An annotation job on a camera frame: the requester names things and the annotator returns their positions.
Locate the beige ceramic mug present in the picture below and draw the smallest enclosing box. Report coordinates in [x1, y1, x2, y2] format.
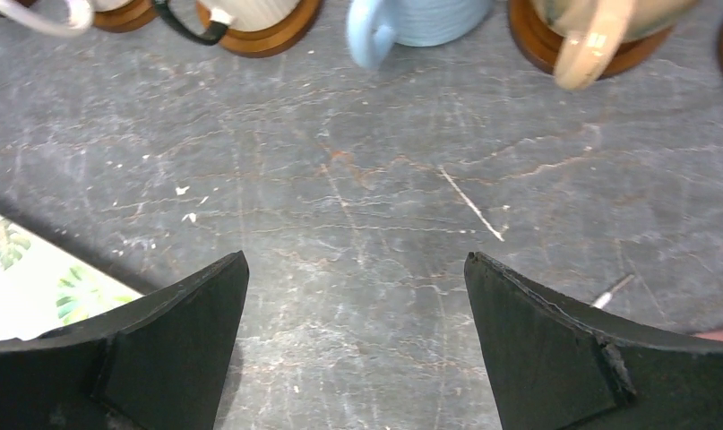
[531, 0, 697, 90]

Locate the white mug orange inside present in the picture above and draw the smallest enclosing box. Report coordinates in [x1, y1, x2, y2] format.
[0, 0, 95, 38]

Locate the leaf patterned serving tray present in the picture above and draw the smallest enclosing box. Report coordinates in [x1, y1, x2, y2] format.
[0, 214, 142, 340]

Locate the light blue mug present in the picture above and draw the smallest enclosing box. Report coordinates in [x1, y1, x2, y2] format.
[346, 0, 495, 69]

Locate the cream enamel mug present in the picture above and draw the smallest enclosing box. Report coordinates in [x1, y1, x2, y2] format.
[151, 0, 299, 46]

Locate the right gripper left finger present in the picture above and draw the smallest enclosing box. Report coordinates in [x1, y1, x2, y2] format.
[0, 252, 250, 429]

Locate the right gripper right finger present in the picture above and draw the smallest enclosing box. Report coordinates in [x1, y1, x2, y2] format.
[464, 252, 723, 429]

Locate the brown wooden coaster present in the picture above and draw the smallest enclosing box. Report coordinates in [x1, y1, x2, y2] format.
[92, 0, 157, 33]
[196, 0, 323, 58]
[507, 0, 675, 80]

